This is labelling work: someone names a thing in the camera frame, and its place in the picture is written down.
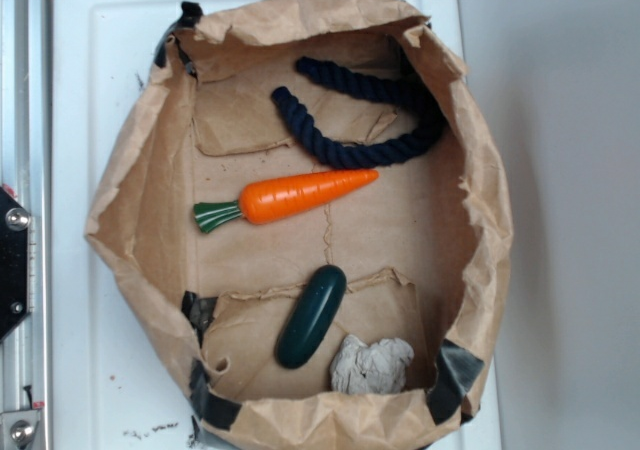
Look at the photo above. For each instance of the crumpled grey paper ball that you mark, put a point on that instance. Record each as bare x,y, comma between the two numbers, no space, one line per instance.
379,368

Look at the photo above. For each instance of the brown paper bag tray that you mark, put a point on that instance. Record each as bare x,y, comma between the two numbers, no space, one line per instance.
425,248

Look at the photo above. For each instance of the orange plastic carrot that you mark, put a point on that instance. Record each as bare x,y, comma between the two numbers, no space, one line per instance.
275,199

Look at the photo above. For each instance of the dark green plastic pickle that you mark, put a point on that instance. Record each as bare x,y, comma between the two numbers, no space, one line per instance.
311,317

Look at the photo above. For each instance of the black metal bracket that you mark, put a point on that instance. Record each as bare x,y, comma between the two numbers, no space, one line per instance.
14,262

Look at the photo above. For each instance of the aluminium frame rail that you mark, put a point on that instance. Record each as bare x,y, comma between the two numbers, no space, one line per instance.
25,155

